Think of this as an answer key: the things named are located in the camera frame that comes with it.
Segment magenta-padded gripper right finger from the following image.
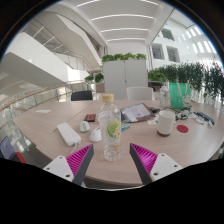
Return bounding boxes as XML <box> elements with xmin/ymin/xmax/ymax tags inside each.
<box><xmin>129</xmin><ymin>142</ymin><xmax>184</xmax><ymax>186</ymax></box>

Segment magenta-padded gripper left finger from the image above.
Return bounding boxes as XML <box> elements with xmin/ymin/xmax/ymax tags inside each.
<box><xmin>42</xmin><ymin>143</ymin><xmax>95</xmax><ymax>187</ymax></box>

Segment clear bottle with lime label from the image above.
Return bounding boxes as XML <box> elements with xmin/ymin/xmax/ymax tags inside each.
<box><xmin>98</xmin><ymin>93</ymin><xmax>122</xmax><ymax>163</ymax></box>

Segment white power strip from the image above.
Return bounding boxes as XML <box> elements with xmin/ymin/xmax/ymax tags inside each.
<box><xmin>56</xmin><ymin>122</ymin><xmax>82</xmax><ymax>148</ymax></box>

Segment flat round red coaster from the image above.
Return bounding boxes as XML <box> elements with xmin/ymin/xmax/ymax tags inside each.
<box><xmin>176</xmin><ymin>124</ymin><xmax>190</xmax><ymax>134</ymax></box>

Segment white cup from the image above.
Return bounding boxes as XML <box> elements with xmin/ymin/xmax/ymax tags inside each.
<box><xmin>156</xmin><ymin>110</ymin><xmax>176</xmax><ymax>137</ymax></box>

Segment white printed card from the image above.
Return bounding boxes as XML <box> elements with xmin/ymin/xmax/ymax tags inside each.
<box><xmin>147</xmin><ymin>116</ymin><xmax>159</xmax><ymax>126</ymax></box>

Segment small grey-white computer mouse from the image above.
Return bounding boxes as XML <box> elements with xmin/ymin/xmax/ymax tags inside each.
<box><xmin>78</xmin><ymin>120</ymin><xmax>91</xmax><ymax>133</ymax></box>

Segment blue marker pen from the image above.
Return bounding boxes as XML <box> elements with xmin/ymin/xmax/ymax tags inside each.
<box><xmin>120</xmin><ymin>122</ymin><xmax>132</xmax><ymax>132</ymax></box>

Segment white paper sheet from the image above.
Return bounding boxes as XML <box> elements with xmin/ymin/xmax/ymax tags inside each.
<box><xmin>34</xmin><ymin>108</ymin><xmax>53</xmax><ymax>115</ymax></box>

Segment black pouch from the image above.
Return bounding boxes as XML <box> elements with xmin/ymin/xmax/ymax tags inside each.
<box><xmin>148</xmin><ymin>106</ymin><xmax>161</xmax><ymax>114</ymax></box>

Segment small red and black box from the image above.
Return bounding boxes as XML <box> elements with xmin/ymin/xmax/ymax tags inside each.
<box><xmin>83</xmin><ymin>113</ymin><xmax>97</xmax><ymax>123</ymax></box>

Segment tablet with printed sheet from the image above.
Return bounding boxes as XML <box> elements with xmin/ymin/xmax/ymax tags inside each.
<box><xmin>119</xmin><ymin>102</ymin><xmax>156</xmax><ymax>124</ymax></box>

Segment dark blue keyboard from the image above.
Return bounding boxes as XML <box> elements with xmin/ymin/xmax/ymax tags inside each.
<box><xmin>195</xmin><ymin>111</ymin><xmax>216</xmax><ymax>126</ymax></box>

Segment clear plastic bottle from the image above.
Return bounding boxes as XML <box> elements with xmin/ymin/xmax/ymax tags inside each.
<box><xmin>159</xmin><ymin>85</ymin><xmax>171</xmax><ymax>110</ymax></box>

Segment green tote bag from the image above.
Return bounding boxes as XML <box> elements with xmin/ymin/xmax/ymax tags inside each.
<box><xmin>168</xmin><ymin>82</ymin><xmax>193</xmax><ymax>110</ymax></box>

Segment black chair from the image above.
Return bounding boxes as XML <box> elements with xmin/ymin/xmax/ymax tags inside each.
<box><xmin>70</xmin><ymin>90</ymin><xmax>94</xmax><ymax>102</ymax></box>

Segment white chair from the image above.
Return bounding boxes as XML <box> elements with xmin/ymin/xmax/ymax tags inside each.
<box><xmin>125</xmin><ymin>86</ymin><xmax>155</xmax><ymax>101</ymax></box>

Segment green hedge of plants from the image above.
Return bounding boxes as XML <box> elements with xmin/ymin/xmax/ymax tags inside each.
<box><xmin>147</xmin><ymin>59</ymin><xmax>224</xmax><ymax>104</ymax></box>

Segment brown planter with green plants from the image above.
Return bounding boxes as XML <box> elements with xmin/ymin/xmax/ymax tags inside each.
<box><xmin>83</xmin><ymin>72</ymin><xmax>105</xmax><ymax>94</ymax></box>

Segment white cabinet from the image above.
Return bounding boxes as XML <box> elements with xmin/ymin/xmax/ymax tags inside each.
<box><xmin>102</xmin><ymin>59</ymin><xmax>149</xmax><ymax>100</ymax></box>

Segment green plants atop cabinet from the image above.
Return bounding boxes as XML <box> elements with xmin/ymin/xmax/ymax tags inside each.
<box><xmin>101</xmin><ymin>52</ymin><xmax>148</xmax><ymax>64</ymax></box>

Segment white power cable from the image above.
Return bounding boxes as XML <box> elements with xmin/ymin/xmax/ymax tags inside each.
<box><xmin>68</xmin><ymin>142</ymin><xmax>81</xmax><ymax>155</ymax></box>

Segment black cables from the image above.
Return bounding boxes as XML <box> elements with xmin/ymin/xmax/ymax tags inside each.
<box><xmin>171</xmin><ymin>107</ymin><xmax>201</xmax><ymax>121</ymax></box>

